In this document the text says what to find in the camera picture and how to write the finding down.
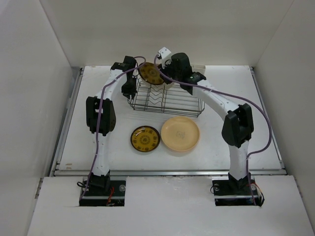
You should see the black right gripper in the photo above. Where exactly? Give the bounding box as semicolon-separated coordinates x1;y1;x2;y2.
158;59;182;84

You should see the black wire dish rack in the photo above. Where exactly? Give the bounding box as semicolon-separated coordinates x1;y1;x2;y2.
127;77;205;118

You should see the brown yellow patterned plate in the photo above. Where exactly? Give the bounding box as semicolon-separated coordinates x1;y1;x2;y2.
130;125;161;152

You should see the cream plate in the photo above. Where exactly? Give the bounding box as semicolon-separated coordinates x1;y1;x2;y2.
140;75;174;90

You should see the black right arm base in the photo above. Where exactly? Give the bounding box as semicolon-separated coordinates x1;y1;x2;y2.
210;176;265;207

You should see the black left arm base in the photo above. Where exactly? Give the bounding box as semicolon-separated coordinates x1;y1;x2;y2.
77;176;126;207

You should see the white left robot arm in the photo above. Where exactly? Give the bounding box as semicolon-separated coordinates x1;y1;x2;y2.
86;56;138;195

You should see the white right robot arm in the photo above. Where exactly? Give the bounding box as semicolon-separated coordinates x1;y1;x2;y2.
158;49;253;195

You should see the white cutlery holder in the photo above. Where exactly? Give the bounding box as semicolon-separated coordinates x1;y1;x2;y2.
191;64;206;75

